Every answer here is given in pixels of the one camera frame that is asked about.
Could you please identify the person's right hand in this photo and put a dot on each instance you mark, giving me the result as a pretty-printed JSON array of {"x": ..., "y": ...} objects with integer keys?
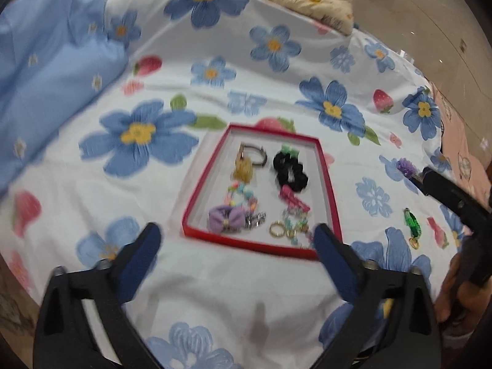
[{"x": 447, "y": 292}]

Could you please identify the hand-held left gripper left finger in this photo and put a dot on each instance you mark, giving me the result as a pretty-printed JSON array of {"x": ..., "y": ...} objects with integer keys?
[{"x": 142, "y": 261}]

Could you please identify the red cardboard box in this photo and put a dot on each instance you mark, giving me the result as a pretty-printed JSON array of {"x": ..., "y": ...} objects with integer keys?
[{"x": 215, "y": 196}]

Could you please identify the purple small scrunchie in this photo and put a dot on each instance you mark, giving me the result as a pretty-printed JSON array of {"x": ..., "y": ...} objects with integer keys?
[{"x": 406, "y": 167}]

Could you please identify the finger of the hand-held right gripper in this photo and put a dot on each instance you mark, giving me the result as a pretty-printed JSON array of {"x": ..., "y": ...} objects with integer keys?
[{"x": 446, "y": 192}]

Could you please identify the black scrunchie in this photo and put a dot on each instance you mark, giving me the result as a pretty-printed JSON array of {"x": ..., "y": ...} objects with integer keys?
[{"x": 280, "y": 161}]

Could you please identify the purple bow hair clip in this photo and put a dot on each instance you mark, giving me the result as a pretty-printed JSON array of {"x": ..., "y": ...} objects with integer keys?
[{"x": 223, "y": 217}]

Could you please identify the yellow hair claw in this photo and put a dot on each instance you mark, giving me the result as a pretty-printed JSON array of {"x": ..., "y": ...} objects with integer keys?
[{"x": 244, "y": 169}]

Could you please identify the pink hair clip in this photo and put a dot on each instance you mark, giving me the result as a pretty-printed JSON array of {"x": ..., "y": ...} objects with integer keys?
[{"x": 290, "y": 194}]

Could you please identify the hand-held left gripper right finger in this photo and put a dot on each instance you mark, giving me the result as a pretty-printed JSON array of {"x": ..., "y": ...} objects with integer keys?
[{"x": 334, "y": 265}]

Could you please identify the light blue daisy quilt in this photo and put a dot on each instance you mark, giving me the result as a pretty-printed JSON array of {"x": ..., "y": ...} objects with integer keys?
[{"x": 57, "y": 65}]

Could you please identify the floral strawberry bed sheet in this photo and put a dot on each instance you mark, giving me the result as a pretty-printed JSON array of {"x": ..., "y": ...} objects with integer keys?
[{"x": 276, "y": 92}]

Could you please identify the gold wrist watch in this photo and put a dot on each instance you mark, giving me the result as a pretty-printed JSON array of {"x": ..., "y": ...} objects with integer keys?
[{"x": 258, "y": 148}]

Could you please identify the pink printed cloth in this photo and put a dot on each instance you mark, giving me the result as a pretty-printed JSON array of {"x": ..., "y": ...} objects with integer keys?
[{"x": 461, "y": 138}]

